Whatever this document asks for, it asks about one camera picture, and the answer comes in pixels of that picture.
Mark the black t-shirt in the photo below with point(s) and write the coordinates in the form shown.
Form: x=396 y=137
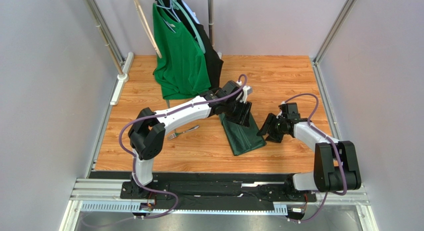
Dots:
x=213 y=63

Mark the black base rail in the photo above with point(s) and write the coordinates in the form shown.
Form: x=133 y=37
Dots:
x=209 y=191

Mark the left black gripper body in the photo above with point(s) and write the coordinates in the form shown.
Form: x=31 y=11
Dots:
x=234 y=110

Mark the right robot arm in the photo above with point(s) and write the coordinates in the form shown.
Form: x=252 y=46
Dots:
x=336 y=168

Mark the teal clothes hanger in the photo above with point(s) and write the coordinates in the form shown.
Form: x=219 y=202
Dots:
x=180 y=12

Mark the silver fork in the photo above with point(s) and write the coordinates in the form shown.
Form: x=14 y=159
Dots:
x=176 y=134

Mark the green t-shirt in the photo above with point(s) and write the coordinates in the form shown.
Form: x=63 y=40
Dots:
x=181 y=71

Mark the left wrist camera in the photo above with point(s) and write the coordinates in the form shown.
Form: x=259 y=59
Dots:
x=246 y=90

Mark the dark green cloth napkin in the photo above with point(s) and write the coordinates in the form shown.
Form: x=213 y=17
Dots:
x=242 y=139

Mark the metal rack pole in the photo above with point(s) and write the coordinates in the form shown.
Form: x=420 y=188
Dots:
x=211 y=20

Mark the white corner pole bracket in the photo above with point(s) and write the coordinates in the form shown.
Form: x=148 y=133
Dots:
x=122 y=78

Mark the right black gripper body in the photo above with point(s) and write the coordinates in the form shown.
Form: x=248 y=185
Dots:
x=272 y=129

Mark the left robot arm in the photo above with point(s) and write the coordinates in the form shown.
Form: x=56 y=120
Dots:
x=144 y=137

